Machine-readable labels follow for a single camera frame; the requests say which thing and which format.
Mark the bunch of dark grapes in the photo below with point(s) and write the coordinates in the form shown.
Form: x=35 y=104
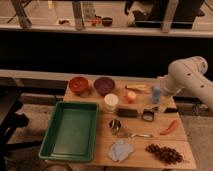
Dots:
x=165 y=154

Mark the blue plastic bottle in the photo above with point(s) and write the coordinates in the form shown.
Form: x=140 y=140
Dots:
x=155 y=94

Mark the orange bowl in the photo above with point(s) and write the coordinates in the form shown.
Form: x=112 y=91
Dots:
x=78 y=85

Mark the black handled tool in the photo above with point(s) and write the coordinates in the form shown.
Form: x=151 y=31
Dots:
x=164 y=109

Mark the yellow banana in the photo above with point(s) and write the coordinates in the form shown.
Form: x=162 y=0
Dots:
x=140 y=87

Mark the purple bowl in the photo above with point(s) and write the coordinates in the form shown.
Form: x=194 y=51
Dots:
x=104 y=85

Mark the wooden table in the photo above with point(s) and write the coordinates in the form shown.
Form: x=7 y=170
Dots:
x=140 y=158

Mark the yellow red apple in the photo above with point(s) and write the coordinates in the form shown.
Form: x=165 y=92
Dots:
x=130 y=96

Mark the dark bowl in background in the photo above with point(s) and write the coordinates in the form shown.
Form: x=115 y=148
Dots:
x=107 y=21

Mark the red chili pepper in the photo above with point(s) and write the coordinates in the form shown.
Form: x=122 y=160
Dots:
x=173 y=125

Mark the white paper cup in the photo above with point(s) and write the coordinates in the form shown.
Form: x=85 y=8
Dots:
x=111 y=102

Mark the light blue cloth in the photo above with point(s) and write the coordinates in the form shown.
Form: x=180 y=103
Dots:
x=120 y=150

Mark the metal spoon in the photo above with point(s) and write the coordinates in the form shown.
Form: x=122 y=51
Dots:
x=131 y=135

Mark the metal cup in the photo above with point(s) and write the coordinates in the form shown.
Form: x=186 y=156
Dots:
x=115 y=126

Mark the green plastic tray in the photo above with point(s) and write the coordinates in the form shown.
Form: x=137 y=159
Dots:
x=71 y=132

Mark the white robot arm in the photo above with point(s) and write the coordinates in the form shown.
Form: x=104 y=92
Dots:
x=188 y=73

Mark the black rectangular block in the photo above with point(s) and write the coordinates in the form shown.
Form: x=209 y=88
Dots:
x=131 y=113

